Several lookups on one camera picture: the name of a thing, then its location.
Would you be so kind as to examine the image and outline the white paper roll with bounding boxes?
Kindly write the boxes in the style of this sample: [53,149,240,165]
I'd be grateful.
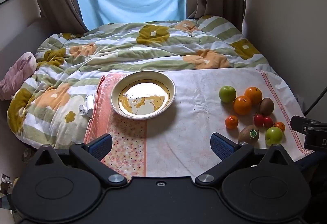
[79,94,95,118]

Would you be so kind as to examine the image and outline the brown kiwi with green sticker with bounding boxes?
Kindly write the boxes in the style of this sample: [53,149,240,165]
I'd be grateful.
[238,125,260,144]

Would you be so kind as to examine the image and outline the cream and yellow bowl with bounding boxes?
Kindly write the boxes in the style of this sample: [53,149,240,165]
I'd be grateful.
[110,70,177,120]

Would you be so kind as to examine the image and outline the green striped floral quilt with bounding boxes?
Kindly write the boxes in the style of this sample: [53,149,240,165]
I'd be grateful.
[7,15,271,149]

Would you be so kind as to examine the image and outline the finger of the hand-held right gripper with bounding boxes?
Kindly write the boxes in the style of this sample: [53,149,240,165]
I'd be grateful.
[290,115,320,135]

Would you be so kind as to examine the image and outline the green apple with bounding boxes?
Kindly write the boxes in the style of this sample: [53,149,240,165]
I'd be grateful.
[219,86,237,103]
[265,126,284,146]

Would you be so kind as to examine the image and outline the large orange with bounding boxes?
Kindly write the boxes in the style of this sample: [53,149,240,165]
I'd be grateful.
[244,87,263,105]
[233,95,252,115]

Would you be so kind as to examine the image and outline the pink plush toy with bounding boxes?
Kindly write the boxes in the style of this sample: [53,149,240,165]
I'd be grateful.
[0,52,37,101]

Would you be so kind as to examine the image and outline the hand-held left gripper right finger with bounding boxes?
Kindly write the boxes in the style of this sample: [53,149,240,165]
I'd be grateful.
[195,133,295,188]

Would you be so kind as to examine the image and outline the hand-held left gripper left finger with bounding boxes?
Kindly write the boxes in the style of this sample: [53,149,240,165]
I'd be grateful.
[32,133,128,188]

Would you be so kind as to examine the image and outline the plain brown kiwi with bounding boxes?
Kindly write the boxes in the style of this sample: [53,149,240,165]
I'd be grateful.
[260,98,275,116]

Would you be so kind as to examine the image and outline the black cable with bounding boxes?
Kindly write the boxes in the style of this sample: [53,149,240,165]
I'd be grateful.
[303,83,327,116]

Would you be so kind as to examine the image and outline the grey bed frame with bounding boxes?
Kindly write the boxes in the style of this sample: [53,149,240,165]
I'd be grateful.
[0,17,85,59]

